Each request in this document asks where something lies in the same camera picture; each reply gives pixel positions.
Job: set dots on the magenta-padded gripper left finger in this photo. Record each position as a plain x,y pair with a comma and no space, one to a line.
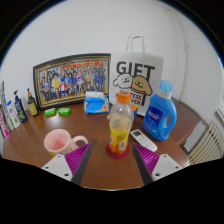
77,158

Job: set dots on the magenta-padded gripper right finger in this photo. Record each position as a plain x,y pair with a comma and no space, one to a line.
146,159

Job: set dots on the orange juice bottle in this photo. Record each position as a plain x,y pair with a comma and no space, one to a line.
120,130

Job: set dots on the white remote control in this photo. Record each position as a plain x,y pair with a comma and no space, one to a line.
143,140

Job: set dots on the pink mug with yellow spots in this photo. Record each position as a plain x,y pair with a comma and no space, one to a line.
58,141

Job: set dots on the flat round red coaster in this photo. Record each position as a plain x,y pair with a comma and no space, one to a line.
111,155

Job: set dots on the blue detergent bottle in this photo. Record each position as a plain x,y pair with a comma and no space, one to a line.
158,116

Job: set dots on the dark brown side cabinet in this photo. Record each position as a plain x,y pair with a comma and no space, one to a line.
186,120

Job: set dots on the blue tissue pack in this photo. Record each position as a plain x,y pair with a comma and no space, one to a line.
96,105

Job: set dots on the white radiator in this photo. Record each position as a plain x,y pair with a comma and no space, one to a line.
208,145

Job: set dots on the amber pump bottle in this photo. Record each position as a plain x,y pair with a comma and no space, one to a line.
32,106

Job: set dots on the dark blue pump bottle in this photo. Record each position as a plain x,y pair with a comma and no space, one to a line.
20,110

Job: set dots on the framed group picture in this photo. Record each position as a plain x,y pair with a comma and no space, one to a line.
71,81

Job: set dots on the white and green shampoo bottle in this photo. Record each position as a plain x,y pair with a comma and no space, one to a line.
13,115

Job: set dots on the white paper gift bag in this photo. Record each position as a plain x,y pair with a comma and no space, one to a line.
136,70

